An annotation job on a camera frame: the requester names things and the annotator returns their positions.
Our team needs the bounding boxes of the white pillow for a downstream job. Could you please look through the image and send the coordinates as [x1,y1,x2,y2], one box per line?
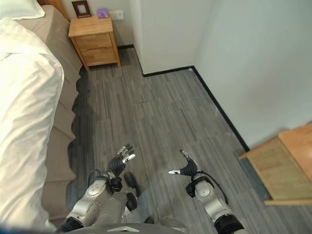
[0,0,46,20]

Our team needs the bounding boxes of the dark framed picture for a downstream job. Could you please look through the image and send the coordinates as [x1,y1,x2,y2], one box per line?
[72,0,92,19]

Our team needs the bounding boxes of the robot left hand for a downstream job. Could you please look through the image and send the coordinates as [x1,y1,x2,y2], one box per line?
[106,143,136,177]

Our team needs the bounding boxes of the wooden headboard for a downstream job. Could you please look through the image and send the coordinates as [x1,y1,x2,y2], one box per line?
[40,0,71,22]

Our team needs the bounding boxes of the white duvet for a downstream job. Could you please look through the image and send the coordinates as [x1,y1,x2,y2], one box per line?
[0,17,65,234]

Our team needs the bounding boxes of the wooden desk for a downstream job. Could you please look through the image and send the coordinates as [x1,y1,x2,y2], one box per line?
[238,123,312,207]

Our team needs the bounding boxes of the white wall socket panel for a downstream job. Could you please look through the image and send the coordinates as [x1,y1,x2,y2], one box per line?
[109,10,125,20]

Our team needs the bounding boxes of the robot silver legs and torso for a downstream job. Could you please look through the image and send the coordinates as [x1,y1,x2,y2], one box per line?
[82,172,220,234]

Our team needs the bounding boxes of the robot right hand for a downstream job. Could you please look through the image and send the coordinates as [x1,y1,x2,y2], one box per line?
[168,149,201,176]

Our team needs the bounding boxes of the beige bed with skirt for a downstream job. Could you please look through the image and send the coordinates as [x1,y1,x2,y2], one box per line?
[17,4,83,224]

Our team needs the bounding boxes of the wooden nightstand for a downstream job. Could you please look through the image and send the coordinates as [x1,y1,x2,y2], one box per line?
[68,16,122,72]

